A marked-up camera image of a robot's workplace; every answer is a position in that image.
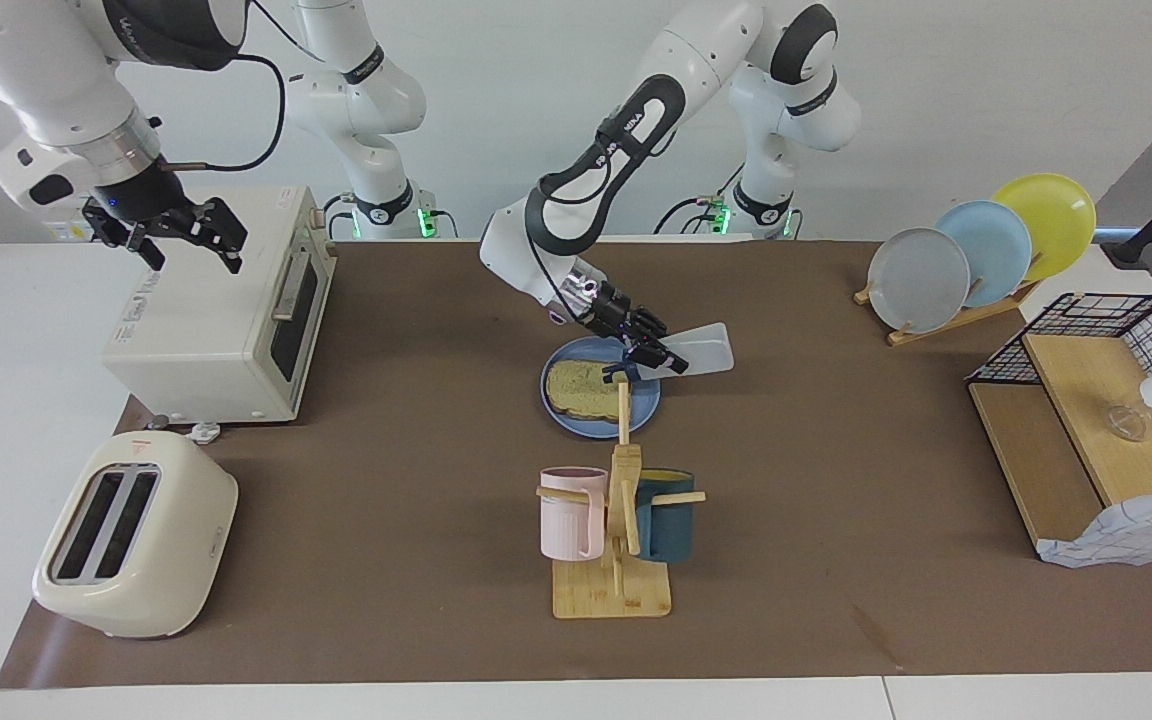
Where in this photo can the cream toaster oven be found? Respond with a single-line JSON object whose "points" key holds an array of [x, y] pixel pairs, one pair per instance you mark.
{"points": [[206, 320]]}

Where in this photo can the white checked cloth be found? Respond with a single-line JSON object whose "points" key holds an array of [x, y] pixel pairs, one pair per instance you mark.
{"points": [[1136, 530]]}

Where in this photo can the light blue plate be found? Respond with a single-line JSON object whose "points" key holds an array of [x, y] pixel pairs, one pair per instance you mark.
{"points": [[996, 250]]}

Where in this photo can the pink ribbed mug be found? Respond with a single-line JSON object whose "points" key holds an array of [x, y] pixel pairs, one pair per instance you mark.
{"points": [[566, 520]]}

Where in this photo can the yellow plate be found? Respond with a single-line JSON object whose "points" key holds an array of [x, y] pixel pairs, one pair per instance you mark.
{"points": [[1046, 215]]}

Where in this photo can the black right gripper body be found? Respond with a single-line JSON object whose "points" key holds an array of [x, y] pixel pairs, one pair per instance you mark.
{"points": [[144, 195]]}

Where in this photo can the brown table mat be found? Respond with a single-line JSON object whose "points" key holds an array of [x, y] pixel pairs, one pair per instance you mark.
{"points": [[416, 400]]}

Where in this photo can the small clear glass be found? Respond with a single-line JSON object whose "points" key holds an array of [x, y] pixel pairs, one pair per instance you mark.
{"points": [[1128, 423]]}

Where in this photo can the cream two-slot toaster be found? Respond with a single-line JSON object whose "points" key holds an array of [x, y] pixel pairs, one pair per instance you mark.
{"points": [[186, 520]]}

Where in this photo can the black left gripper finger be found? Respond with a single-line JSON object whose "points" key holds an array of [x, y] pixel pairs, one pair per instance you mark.
{"points": [[649, 326], [658, 357]]}

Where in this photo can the teal mug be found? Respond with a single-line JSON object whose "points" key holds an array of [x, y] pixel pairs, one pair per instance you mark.
{"points": [[671, 525]]}

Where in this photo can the wooden mug tree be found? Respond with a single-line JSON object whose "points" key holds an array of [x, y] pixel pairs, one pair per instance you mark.
{"points": [[611, 595]]}

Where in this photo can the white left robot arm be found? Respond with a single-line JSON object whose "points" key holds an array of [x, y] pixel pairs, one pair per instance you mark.
{"points": [[696, 60]]}

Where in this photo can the clear squeeze bottle blue cap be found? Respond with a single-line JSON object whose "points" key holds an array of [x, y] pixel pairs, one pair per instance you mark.
{"points": [[706, 350]]}

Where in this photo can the white power strip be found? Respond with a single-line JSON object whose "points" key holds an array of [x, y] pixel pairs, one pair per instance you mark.
{"points": [[61, 232]]}

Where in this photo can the wooden plate rack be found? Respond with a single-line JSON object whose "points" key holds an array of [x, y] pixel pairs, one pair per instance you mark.
{"points": [[946, 322]]}

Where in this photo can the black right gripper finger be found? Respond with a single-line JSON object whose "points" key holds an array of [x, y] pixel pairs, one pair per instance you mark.
{"points": [[126, 235], [219, 230]]}

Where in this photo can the slice of bread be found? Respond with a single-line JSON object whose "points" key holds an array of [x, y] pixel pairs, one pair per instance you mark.
{"points": [[581, 390]]}

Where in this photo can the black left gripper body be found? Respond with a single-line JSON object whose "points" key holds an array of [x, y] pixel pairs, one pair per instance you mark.
{"points": [[601, 310]]}

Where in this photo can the grey plate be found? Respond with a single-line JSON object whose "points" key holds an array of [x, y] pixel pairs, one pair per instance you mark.
{"points": [[916, 285]]}

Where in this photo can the blue round plate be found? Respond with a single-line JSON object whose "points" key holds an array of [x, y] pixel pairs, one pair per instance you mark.
{"points": [[576, 425]]}

